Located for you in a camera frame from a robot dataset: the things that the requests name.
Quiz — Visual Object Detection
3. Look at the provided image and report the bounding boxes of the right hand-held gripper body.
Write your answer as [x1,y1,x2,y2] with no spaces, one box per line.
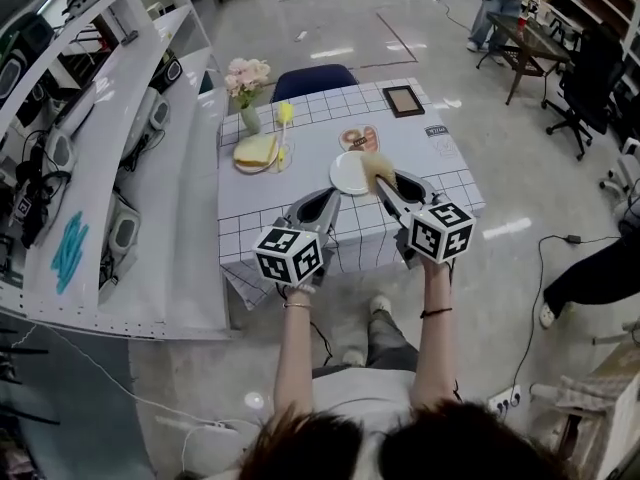
[395,195,477,268]

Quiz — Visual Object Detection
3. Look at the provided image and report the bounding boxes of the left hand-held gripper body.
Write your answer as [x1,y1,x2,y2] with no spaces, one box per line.
[252,217,334,288]

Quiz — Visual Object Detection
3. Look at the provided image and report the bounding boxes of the yellow sponge piece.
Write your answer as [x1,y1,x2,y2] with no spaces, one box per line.
[360,151,401,194]

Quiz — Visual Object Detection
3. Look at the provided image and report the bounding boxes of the white plate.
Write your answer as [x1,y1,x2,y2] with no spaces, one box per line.
[328,150,381,197]

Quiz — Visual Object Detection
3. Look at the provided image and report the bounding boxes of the pink plate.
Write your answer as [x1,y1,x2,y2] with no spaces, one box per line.
[233,147,281,175]

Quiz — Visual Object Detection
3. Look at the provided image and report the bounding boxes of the person's right forearm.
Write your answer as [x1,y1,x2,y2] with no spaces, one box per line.
[408,262,455,412]

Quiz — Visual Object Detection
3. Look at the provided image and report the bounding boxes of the person's left forearm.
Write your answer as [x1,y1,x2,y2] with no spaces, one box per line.
[272,292,316,417]

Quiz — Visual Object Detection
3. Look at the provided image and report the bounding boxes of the checked white tablecloth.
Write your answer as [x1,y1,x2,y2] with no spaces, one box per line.
[216,77,487,312]

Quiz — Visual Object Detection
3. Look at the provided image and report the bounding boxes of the bread slices on plate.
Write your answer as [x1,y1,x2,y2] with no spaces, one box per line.
[232,134,279,165]

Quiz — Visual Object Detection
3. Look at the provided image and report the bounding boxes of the yellow bottle brush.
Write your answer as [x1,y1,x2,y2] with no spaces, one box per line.
[273,100,295,174]

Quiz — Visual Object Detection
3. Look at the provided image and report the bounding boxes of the green vase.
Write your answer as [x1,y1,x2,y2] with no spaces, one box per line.
[239,105,262,136]

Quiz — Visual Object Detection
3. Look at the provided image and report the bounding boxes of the person's grey trousers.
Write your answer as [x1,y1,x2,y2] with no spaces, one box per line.
[312,308,421,375]

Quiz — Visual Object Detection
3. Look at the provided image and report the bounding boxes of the blue chair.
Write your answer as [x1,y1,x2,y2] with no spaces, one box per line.
[269,64,360,103]

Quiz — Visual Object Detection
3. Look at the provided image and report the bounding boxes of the pink flower bouquet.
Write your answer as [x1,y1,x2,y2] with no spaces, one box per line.
[223,57,272,111]

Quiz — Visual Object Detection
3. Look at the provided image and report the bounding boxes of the person's white shirt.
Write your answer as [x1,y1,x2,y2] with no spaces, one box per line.
[310,366,419,480]

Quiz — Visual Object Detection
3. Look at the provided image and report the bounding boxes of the white grey-faced device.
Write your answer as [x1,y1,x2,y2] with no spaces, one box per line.
[44,130,76,174]
[147,95,171,132]
[107,202,141,264]

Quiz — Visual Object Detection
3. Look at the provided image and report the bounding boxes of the dark glass-top side table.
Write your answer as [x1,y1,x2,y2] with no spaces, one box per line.
[477,11,574,107]

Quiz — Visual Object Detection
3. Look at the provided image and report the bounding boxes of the black radio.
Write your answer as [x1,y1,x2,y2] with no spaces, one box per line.
[149,55,182,94]

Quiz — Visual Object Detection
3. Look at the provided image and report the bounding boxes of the white metal shelf rack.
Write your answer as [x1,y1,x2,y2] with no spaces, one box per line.
[0,0,246,342]

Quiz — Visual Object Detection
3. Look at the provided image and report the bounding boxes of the white office chair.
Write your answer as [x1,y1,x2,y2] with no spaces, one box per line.
[599,137,640,204]

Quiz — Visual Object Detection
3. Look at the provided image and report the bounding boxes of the black office chair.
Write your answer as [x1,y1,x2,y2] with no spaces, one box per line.
[542,22,627,162]

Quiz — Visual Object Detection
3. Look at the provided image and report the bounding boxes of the beige checked cloth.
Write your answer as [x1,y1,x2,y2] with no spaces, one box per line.
[557,375,626,414]

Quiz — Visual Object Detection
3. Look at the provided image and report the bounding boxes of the bundle of teal tubes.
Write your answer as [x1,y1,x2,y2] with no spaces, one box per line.
[49,210,90,294]

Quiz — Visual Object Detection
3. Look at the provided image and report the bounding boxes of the black picture frame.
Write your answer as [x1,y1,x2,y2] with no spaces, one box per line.
[382,85,426,119]

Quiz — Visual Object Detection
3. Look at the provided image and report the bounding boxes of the black power adapter cable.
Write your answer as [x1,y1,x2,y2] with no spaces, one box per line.
[509,232,626,394]

